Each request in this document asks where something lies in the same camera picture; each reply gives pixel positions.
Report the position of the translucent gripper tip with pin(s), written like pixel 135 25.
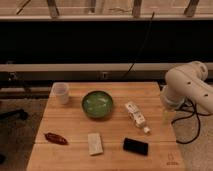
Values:
pixel 166 115

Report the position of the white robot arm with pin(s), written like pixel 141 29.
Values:
pixel 187 81

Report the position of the black eraser block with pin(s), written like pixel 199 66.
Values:
pixel 136 146

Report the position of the white plastic bottle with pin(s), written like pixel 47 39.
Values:
pixel 137 116

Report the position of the green bowl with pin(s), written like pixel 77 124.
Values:
pixel 97 104

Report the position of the white sponge block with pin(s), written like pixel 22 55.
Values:
pixel 95 144

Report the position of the translucent plastic cup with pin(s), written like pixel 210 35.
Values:
pixel 61 92

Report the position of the red chili pepper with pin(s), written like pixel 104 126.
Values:
pixel 54 138

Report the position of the black office chair base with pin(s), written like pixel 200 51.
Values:
pixel 20 114

